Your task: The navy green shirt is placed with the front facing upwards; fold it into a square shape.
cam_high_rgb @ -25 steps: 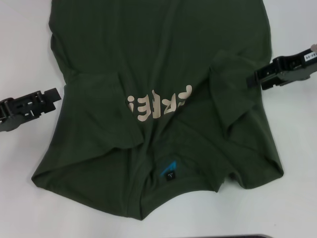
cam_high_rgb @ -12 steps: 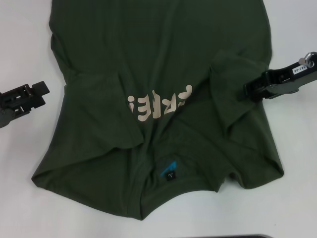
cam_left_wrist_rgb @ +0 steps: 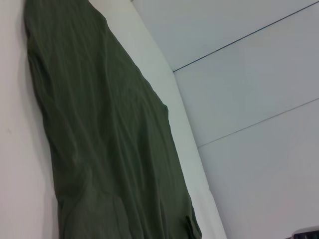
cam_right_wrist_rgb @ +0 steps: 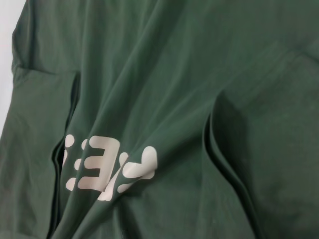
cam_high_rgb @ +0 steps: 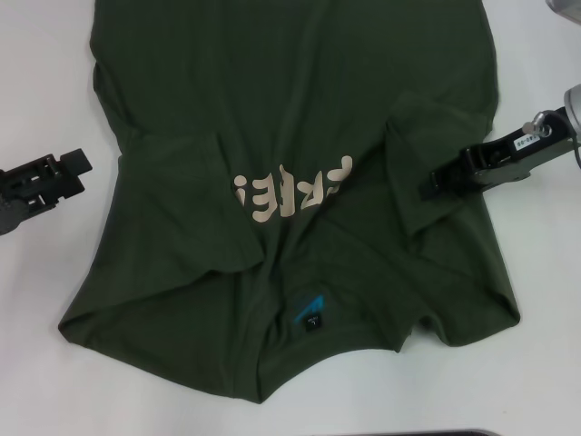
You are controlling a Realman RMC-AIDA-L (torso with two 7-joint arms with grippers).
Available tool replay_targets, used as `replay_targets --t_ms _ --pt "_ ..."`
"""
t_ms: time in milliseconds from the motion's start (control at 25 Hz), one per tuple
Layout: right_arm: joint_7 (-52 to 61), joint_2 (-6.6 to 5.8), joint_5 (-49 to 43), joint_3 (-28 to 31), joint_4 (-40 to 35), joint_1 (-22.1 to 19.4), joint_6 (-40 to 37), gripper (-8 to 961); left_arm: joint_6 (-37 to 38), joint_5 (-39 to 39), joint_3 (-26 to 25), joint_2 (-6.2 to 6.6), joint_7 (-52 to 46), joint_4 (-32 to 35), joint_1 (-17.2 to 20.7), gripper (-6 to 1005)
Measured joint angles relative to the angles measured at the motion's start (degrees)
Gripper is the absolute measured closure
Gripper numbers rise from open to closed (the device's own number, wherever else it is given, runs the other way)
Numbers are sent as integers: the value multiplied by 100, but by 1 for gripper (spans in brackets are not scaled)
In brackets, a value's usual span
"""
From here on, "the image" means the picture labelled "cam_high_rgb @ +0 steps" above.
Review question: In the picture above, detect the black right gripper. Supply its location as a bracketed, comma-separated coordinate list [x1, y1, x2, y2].
[419, 106, 571, 201]

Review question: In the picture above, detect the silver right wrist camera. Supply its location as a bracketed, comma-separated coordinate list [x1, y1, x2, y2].
[544, 0, 581, 18]

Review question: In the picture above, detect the dark green printed t-shirt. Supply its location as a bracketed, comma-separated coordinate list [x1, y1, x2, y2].
[57, 0, 522, 403]

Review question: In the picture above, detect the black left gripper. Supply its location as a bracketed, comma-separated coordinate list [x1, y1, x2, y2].
[0, 147, 95, 237]

